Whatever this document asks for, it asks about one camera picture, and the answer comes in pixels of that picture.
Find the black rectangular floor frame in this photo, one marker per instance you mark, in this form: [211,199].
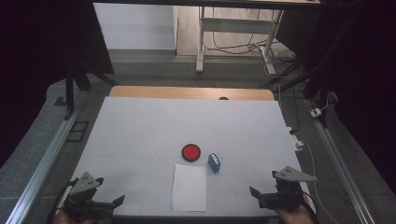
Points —
[77,131]

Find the person's right hand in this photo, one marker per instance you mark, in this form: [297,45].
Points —
[294,217]

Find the white paper sheet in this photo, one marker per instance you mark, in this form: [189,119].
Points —
[189,188]

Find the small white adapter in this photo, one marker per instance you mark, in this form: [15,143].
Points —
[316,112]

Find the blue stamp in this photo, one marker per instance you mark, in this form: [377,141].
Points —
[214,162]

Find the aluminium rail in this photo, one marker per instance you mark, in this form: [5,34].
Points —
[43,168]
[342,168]

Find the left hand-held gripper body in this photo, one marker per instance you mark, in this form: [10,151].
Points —
[81,194]

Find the round red ink pad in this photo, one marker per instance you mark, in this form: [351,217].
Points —
[190,152]

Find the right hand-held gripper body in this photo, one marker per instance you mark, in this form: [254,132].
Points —
[285,194]

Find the white metal desk frame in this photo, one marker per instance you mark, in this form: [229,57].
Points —
[236,25]

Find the person's left hand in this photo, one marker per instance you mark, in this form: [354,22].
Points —
[67,218]

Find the black metal stand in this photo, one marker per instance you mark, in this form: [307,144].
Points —
[70,90]
[317,74]

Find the white table cover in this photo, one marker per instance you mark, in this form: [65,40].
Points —
[149,130]

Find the black curtain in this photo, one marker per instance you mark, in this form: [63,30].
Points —
[37,62]
[367,77]

